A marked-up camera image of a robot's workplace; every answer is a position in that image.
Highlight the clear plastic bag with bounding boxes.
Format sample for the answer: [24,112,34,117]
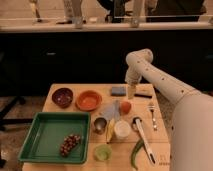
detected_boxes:
[100,100,120,121]

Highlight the yellow banana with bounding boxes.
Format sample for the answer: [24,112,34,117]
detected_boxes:
[106,118,115,143]

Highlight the green plastic tray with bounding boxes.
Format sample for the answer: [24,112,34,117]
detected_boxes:
[19,112,90,164]

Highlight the dark brown bowl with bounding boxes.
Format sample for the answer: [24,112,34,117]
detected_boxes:
[52,88,73,108]

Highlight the black office chair base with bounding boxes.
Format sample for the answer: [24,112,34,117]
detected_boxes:
[0,95,34,132]

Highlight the blue sponge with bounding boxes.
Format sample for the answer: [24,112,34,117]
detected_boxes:
[111,87,126,96]

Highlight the red grape bunch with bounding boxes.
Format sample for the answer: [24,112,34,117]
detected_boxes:
[60,134,81,157]

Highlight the orange fruit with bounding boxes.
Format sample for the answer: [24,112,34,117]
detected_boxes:
[120,101,131,114]

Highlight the green plastic cup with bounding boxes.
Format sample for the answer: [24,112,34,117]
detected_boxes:
[94,144,112,161]

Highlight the orange bowl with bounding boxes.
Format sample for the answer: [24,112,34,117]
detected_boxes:
[76,90,102,111]

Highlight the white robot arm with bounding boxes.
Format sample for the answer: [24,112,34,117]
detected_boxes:
[125,49,213,171]

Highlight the small metal cup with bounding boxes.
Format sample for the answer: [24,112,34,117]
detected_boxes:
[94,117,107,134]

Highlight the white paper cup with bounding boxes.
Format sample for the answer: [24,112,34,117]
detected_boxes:
[114,120,131,140]

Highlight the green chili pepper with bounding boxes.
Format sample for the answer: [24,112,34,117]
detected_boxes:
[130,139,144,170]

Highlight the black whiteboard eraser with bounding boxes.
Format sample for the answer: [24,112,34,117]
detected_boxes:
[134,89,152,99]

